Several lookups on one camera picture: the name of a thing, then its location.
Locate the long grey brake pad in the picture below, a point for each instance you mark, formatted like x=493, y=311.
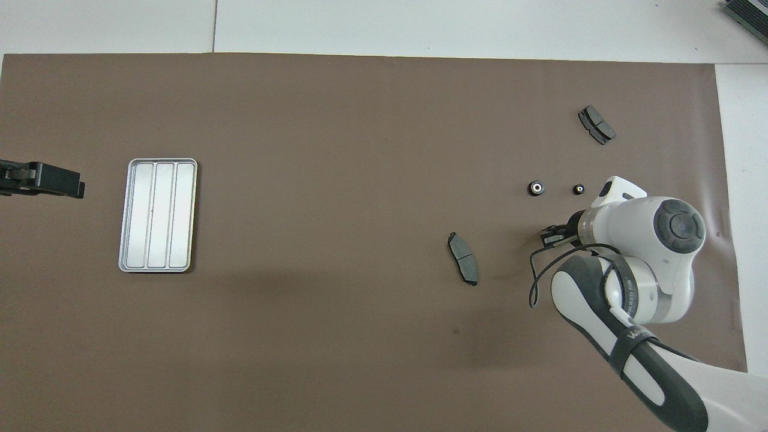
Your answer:
x=463, y=258

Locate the brown table mat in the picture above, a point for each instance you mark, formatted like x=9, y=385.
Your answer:
x=360, y=180

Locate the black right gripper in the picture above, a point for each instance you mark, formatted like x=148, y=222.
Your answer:
x=575, y=231

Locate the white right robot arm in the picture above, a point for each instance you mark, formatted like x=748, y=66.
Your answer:
x=660, y=240

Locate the short grey brake pad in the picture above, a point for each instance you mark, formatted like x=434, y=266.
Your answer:
x=597, y=125

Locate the dark grey ribbed device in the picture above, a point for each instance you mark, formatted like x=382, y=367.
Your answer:
x=747, y=12

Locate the small black bearing gear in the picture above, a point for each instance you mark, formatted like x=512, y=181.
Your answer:
x=578, y=189

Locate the silver metal tray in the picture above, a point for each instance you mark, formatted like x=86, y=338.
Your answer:
x=159, y=216

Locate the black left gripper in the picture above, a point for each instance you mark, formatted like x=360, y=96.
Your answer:
x=18, y=178

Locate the large black bearing gear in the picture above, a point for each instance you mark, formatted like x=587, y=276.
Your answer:
x=536, y=188

